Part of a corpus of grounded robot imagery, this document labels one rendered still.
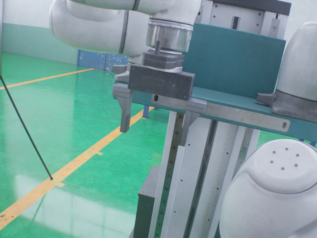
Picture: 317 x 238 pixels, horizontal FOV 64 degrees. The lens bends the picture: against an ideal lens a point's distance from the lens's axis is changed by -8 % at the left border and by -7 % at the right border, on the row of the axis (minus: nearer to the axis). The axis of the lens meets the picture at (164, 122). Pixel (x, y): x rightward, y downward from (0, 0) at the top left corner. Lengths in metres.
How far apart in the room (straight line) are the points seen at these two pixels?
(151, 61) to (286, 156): 0.30
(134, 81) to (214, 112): 0.31
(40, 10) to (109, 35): 10.61
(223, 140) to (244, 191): 0.82
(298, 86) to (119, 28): 0.52
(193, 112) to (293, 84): 0.35
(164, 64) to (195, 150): 0.67
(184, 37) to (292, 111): 0.41
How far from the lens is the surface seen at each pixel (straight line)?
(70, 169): 3.21
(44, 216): 2.55
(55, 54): 10.94
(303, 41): 0.82
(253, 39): 0.94
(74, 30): 0.79
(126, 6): 0.53
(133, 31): 0.78
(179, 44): 0.53
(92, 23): 0.78
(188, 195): 1.20
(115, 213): 2.59
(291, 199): 0.25
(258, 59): 0.94
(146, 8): 0.53
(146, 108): 5.14
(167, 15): 0.52
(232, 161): 1.07
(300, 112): 0.82
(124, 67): 0.88
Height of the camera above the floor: 1.61
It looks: 18 degrees down
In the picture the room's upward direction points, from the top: 10 degrees clockwise
